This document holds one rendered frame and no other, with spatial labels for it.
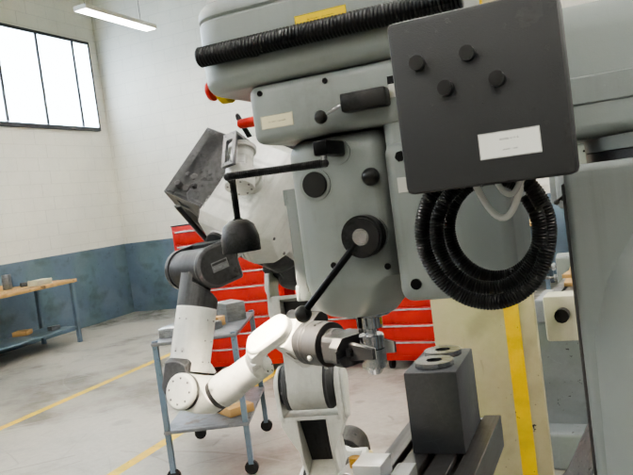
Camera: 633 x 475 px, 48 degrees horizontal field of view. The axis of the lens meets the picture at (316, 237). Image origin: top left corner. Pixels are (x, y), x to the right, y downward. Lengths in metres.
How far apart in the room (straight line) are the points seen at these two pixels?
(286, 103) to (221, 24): 0.18
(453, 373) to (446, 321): 1.47
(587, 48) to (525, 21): 0.27
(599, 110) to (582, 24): 0.13
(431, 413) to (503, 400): 1.48
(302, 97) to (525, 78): 0.46
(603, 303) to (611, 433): 0.18
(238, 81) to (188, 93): 10.88
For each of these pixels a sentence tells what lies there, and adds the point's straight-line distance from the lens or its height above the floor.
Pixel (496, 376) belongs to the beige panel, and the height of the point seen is 0.70.
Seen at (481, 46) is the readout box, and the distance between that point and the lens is 0.88.
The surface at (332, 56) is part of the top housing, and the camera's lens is 1.19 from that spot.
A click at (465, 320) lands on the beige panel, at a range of 3.07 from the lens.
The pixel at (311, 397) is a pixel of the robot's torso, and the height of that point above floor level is 0.99.
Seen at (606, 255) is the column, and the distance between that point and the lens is 1.07.
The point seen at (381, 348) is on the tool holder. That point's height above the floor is 1.24.
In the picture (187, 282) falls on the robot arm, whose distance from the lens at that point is 1.62.
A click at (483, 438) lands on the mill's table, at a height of 0.92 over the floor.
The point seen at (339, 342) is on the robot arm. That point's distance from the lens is 1.32.
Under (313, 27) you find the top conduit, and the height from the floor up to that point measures 1.79.
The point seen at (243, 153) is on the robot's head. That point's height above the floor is 1.65.
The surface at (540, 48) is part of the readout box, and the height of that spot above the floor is 1.66.
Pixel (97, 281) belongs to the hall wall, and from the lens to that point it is 12.31.
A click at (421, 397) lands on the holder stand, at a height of 1.06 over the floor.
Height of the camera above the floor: 1.52
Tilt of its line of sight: 3 degrees down
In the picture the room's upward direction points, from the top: 8 degrees counter-clockwise
